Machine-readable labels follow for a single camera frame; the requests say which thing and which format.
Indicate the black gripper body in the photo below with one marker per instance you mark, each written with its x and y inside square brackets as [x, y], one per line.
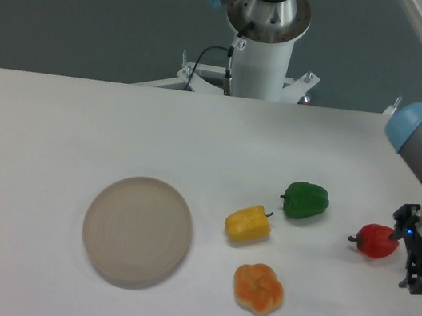
[411, 230]

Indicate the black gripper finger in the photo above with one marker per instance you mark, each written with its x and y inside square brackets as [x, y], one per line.
[413, 280]
[401, 220]

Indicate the red toy pepper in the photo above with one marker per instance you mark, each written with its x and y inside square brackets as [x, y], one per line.
[375, 240]

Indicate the green toy pepper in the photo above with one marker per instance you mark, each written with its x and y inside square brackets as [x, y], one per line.
[304, 200]

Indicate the yellow toy pepper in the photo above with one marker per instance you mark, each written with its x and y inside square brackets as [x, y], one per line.
[248, 224]

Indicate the orange knotted bread roll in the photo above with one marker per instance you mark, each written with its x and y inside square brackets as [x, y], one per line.
[257, 289]

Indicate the beige round plate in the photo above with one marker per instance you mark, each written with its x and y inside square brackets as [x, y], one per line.
[137, 231]

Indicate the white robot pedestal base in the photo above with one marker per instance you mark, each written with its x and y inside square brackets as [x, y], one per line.
[257, 70]

